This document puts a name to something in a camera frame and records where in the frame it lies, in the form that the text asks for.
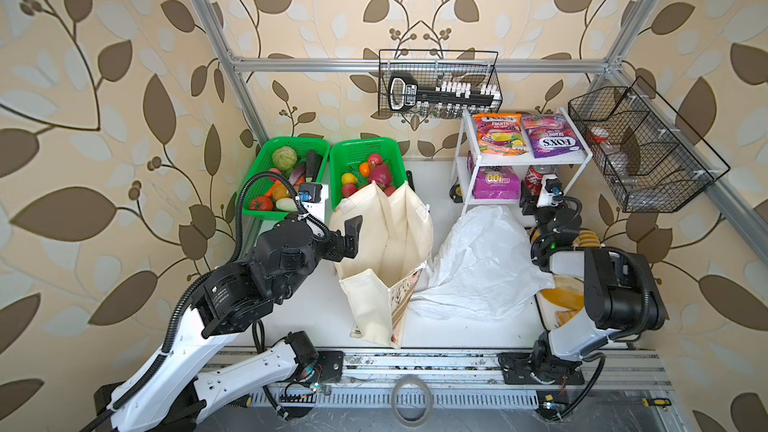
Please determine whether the red cola can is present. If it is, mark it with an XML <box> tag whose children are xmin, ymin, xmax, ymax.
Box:
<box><xmin>524</xmin><ymin>165</ymin><xmax>555</xmax><ymax>196</ymax></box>

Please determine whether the cream floral tote bag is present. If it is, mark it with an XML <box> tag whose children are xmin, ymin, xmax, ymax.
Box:
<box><xmin>329</xmin><ymin>183</ymin><xmax>434</xmax><ymax>349</ymax></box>

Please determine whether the purple snack packet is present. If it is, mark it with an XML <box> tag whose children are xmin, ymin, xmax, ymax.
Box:
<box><xmin>472</xmin><ymin>166</ymin><xmax>521</xmax><ymax>200</ymax></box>

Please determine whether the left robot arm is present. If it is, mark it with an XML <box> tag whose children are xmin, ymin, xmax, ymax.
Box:
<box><xmin>84</xmin><ymin>171</ymin><xmax>363</xmax><ymax>431</ymax></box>

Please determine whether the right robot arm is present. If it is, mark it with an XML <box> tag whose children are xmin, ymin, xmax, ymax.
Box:
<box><xmin>498</xmin><ymin>186</ymin><xmax>667</xmax><ymax>385</ymax></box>

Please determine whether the white gourd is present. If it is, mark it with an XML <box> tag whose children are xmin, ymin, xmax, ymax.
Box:
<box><xmin>275</xmin><ymin>197</ymin><xmax>298</xmax><ymax>213</ymax></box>

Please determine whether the yellow lemon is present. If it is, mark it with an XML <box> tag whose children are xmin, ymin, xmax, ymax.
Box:
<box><xmin>341</xmin><ymin>173</ymin><xmax>358</xmax><ymax>185</ymax></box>

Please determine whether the yellow orange vegetable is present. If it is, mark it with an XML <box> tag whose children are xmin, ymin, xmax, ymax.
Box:
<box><xmin>271</xmin><ymin>183</ymin><xmax>290</xmax><ymax>202</ymax></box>

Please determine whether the bread tray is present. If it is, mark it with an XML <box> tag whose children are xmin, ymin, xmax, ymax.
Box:
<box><xmin>535</xmin><ymin>275</ymin><xmax>584</xmax><ymax>330</ymax></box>

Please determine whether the white plastic bag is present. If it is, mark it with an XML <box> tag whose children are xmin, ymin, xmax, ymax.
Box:
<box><xmin>409</xmin><ymin>205</ymin><xmax>555</xmax><ymax>321</ymax></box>

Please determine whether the red tomato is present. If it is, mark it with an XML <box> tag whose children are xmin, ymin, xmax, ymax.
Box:
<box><xmin>248</xmin><ymin>196</ymin><xmax>274</xmax><ymax>212</ymax></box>

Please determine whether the light purple eggplant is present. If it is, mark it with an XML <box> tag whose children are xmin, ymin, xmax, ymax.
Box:
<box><xmin>289</xmin><ymin>161</ymin><xmax>306</xmax><ymax>185</ymax></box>

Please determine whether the orange fruit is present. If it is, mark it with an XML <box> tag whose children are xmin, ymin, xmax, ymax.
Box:
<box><xmin>358</xmin><ymin>162</ymin><xmax>371</xmax><ymax>178</ymax></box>

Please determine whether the pink dragon fruit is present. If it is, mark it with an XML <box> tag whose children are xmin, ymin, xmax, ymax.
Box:
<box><xmin>368</xmin><ymin>163</ymin><xmax>393</xmax><ymax>190</ymax></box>

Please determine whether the dark green cucumber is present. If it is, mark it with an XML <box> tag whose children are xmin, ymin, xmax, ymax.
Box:
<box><xmin>305</xmin><ymin>150</ymin><xmax>322</xmax><ymax>182</ymax></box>

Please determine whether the right green fruit basket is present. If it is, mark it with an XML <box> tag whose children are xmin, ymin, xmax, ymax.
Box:
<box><xmin>329</xmin><ymin>137</ymin><xmax>408</xmax><ymax>209</ymax></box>

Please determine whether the left green vegetable basket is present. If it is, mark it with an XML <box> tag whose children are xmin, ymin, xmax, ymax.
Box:
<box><xmin>241</xmin><ymin>137</ymin><xmax>331</xmax><ymax>222</ymax></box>

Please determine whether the purple Fox's candy bag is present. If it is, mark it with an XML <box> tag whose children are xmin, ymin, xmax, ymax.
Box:
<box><xmin>521</xmin><ymin>114</ymin><xmax>583</xmax><ymax>159</ymax></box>

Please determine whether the white two-tier shelf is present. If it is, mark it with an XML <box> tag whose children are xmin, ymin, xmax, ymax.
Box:
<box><xmin>450</xmin><ymin>108</ymin><xmax>594</xmax><ymax>216</ymax></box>

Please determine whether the green cabbage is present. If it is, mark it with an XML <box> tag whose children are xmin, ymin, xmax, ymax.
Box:
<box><xmin>271</xmin><ymin>146</ymin><xmax>298</xmax><ymax>173</ymax></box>

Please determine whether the plastic bottle red cap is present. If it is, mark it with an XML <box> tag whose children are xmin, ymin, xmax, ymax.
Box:
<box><xmin>588</xmin><ymin>126</ymin><xmax>629</xmax><ymax>176</ymax></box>

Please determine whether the black yellow tape measure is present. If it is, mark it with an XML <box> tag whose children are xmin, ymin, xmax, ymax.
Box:
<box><xmin>449</xmin><ymin>183</ymin><xmax>463</xmax><ymax>204</ymax></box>

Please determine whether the orange snack bag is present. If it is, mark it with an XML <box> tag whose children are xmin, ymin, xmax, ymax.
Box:
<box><xmin>473</xmin><ymin>113</ymin><xmax>528</xmax><ymax>157</ymax></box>

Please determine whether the tape roll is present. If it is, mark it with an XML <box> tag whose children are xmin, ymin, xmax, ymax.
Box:
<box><xmin>390</xmin><ymin>375</ymin><xmax>435</xmax><ymax>428</ymax></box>

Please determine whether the black tool set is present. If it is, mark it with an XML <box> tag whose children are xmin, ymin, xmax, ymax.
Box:
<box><xmin>384</xmin><ymin>72</ymin><xmax>502</xmax><ymax>115</ymax></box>

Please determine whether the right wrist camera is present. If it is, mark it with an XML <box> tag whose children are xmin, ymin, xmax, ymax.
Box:
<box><xmin>536</xmin><ymin>174</ymin><xmax>564</xmax><ymax>208</ymax></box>

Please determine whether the right black wire basket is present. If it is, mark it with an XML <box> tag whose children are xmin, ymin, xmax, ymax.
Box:
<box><xmin>567</xmin><ymin>77</ymin><xmax>731</xmax><ymax>213</ymax></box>

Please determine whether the black wire basket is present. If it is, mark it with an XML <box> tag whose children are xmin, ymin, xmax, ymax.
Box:
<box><xmin>378</xmin><ymin>48</ymin><xmax>503</xmax><ymax>119</ymax></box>
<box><xmin>567</xmin><ymin>77</ymin><xmax>731</xmax><ymax>213</ymax></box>

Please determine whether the back black wire basket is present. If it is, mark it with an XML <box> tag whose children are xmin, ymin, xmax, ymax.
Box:
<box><xmin>378</xmin><ymin>48</ymin><xmax>503</xmax><ymax>119</ymax></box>

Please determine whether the yellow handled screwdriver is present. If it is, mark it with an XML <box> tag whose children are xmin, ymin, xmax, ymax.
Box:
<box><xmin>642</xmin><ymin>397</ymin><xmax>672</xmax><ymax>409</ymax></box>

